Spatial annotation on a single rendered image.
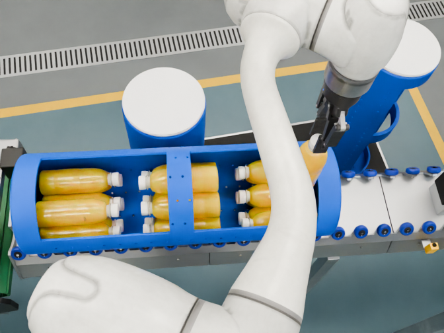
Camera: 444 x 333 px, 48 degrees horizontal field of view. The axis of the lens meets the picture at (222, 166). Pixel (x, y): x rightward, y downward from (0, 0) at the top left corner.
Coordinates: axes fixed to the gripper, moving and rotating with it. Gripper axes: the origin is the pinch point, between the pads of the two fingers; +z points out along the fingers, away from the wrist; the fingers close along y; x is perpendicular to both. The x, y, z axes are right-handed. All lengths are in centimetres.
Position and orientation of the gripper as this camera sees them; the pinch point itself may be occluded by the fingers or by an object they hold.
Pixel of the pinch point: (320, 135)
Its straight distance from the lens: 112.2
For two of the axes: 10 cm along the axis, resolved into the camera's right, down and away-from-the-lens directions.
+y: -0.8, -8.9, 4.5
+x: -9.9, 0.5, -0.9
